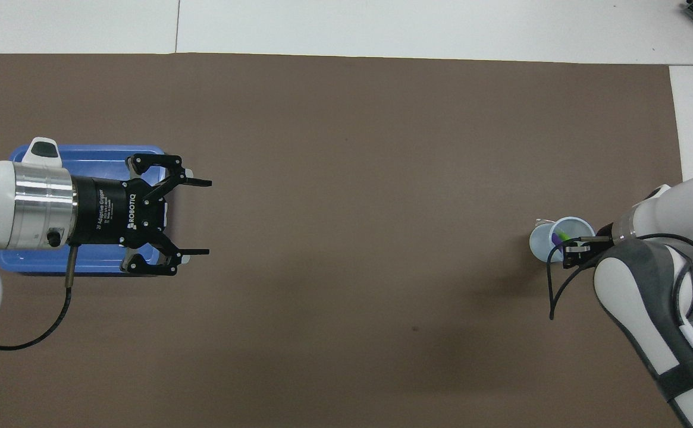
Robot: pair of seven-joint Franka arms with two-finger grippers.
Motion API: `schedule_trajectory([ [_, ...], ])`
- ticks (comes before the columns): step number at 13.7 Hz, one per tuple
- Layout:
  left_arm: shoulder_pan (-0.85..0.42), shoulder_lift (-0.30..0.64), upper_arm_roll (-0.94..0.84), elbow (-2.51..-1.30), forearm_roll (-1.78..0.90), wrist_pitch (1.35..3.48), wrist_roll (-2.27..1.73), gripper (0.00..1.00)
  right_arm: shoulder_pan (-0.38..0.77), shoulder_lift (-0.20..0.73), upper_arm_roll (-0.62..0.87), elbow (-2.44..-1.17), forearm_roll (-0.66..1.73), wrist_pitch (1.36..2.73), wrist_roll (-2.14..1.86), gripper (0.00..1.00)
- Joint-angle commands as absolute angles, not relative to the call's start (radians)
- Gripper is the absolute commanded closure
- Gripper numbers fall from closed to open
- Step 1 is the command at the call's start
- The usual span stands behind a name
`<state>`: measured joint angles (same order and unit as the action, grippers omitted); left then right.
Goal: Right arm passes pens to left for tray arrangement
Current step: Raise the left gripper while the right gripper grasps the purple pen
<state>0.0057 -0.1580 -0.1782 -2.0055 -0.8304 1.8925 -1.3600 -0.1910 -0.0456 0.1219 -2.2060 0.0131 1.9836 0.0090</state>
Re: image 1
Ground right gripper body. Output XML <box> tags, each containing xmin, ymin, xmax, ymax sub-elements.
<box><xmin>578</xmin><ymin>222</ymin><xmax>616</xmax><ymax>266</ymax></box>

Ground pale blue cup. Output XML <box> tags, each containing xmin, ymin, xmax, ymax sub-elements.
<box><xmin>529</xmin><ymin>216</ymin><xmax>596</xmax><ymax>264</ymax></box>

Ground black cable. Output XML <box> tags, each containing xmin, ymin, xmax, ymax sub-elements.
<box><xmin>546</xmin><ymin>235</ymin><xmax>604</xmax><ymax>322</ymax></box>
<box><xmin>0</xmin><ymin>246</ymin><xmax>79</xmax><ymax>351</ymax></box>

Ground blue plastic tray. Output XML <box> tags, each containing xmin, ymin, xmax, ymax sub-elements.
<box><xmin>0</xmin><ymin>144</ymin><xmax>169</xmax><ymax>276</ymax></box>

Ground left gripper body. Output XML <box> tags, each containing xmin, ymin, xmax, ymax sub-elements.
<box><xmin>71</xmin><ymin>176</ymin><xmax>170</xmax><ymax>250</ymax></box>

